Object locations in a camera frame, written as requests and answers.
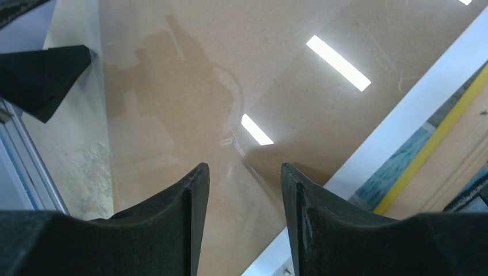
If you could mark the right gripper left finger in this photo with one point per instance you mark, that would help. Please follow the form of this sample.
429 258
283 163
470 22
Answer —
161 235

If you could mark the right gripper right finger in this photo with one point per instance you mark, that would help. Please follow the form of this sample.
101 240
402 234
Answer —
330 236

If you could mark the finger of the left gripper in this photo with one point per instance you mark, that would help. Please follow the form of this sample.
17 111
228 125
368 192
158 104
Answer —
38 81
12 9

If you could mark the building photo print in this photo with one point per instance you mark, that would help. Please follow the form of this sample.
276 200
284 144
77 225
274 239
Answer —
381 160

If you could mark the brown backing board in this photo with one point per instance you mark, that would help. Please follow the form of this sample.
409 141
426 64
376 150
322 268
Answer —
246 86

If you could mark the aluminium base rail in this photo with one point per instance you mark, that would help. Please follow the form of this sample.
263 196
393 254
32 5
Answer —
25 181

